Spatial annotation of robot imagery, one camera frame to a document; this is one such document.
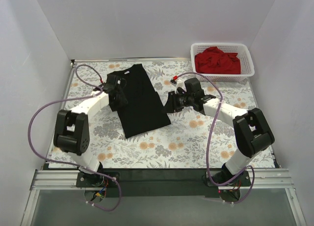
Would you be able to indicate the black t-shirt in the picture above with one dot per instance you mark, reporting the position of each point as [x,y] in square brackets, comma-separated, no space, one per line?
[143,112]

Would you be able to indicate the white plastic basket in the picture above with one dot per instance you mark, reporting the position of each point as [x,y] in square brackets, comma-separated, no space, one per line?
[247,66]

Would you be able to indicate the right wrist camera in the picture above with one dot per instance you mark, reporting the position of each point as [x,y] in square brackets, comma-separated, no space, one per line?
[178,84]

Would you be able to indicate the aluminium table frame rail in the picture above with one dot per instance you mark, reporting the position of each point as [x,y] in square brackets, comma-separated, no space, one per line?
[167,196]

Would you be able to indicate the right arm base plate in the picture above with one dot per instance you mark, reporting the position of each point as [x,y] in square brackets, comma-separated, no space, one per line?
[242,180]

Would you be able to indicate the floral table mat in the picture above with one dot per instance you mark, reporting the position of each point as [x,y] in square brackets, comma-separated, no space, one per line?
[180,145]

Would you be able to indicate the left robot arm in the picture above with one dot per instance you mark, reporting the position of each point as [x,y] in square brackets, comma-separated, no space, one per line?
[72,134]

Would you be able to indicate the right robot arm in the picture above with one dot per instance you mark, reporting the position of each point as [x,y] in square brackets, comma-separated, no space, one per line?
[252,132]

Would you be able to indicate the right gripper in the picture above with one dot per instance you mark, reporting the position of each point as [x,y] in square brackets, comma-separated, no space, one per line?
[174,102]

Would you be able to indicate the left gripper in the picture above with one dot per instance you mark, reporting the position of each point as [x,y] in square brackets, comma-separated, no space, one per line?
[118,98]

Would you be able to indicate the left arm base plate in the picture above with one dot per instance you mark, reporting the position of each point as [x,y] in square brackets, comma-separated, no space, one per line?
[85,180]

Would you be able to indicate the red t-shirt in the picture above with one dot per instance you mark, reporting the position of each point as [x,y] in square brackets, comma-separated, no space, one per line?
[215,61]

